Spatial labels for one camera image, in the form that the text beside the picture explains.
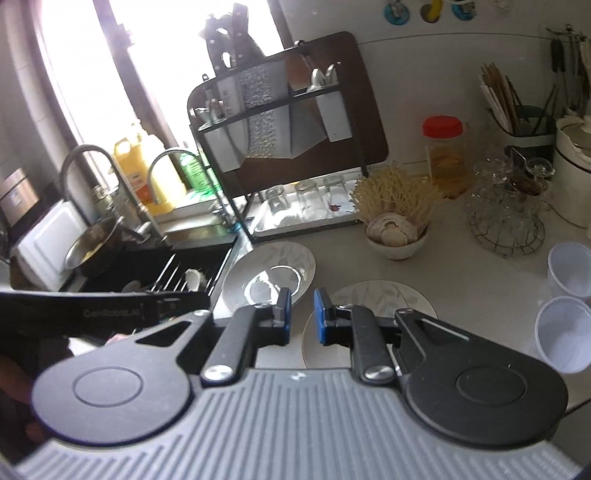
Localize white drain tray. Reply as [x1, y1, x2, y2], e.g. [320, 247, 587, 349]
[252, 194, 362, 239]

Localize white cutlery holder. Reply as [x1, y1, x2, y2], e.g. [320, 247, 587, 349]
[318, 85, 355, 143]

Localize black sink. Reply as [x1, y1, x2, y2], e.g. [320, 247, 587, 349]
[59, 222, 238, 344]

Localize wire rack with glasses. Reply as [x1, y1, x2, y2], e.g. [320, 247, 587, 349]
[466, 145, 557, 241]

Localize deep leaf-pattern plate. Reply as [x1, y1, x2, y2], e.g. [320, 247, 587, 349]
[222, 242, 317, 320]

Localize drinking glass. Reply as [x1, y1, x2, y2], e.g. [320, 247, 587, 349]
[322, 174, 348, 214]
[265, 184, 288, 219]
[294, 180, 320, 219]

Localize yellow wall hook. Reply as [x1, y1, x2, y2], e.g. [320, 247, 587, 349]
[421, 0, 445, 24]

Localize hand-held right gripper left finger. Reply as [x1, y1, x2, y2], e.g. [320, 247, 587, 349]
[134, 287, 293, 385]

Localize window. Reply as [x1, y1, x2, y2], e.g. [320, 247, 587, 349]
[28, 0, 298, 155]

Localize chopstick holder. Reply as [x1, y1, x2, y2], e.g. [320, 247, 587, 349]
[488, 104, 556, 149]

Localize green bottle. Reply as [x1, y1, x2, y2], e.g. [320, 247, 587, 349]
[178, 152, 219, 200]

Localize steel pot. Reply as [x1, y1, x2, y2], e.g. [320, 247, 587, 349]
[64, 215, 145, 278]

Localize yellow detergent bottle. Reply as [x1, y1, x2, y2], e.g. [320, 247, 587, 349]
[113, 133, 186, 216]

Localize tall steel faucet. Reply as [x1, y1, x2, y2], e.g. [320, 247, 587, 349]
[60, 143, 155, 241]

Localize white electric cooker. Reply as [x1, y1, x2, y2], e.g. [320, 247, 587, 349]
[551, 114, 591, 228]

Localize curved steel faucet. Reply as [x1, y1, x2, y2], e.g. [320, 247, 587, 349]
[146, 148, 237, 230]

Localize bundle of chopsticks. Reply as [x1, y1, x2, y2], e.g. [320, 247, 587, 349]
[478, 62, 527, 134]

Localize clear plastic cup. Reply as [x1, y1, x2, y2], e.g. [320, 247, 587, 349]
[534, 295, 591, 374]
[547, 240, 591, 297]

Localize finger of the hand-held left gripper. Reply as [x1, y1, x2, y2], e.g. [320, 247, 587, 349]
[157, 292, 211, 322]

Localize white cutting board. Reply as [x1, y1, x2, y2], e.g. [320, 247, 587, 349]
[8, 199, 92, 292]

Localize black dish rack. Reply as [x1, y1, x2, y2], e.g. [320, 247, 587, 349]
[187, 44, 371, 243]

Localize hanging kitchen utensils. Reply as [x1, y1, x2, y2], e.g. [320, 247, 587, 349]
[546, 25, 591, 117]

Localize brown cutting board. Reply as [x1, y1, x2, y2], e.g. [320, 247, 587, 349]
[276, 31, 389, 172]

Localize grey patterned board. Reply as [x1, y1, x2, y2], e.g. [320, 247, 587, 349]
[239, 61, 291, 161]

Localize wire sink rack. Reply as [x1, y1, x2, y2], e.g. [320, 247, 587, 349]
[147, 251, 228, 295]

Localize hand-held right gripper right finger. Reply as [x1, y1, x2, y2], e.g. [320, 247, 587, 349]
[314, 288, 458, 384]

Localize wire glass rack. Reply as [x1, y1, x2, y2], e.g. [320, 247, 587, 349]
[467, 185, 546, 257]

